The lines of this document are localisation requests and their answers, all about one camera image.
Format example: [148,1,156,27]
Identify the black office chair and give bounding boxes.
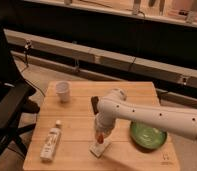
[0,6,41,165]

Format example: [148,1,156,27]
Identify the green bowl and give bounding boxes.
[130,122,167,150]

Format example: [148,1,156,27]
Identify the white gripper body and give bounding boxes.
[94,115,115,138]

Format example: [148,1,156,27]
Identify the white sponge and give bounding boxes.
[89,140,111,158]

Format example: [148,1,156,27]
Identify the wooden table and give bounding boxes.
[23,81,180,171]

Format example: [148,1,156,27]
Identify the white plastic bottle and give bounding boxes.
[40,120,61,162]

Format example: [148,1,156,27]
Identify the black rectangular block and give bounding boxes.
[91,96,99,113]

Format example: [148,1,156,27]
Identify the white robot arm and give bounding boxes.
[95,89,197,141]

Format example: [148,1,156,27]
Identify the white paper cup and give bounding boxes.
[55,81,70,103]

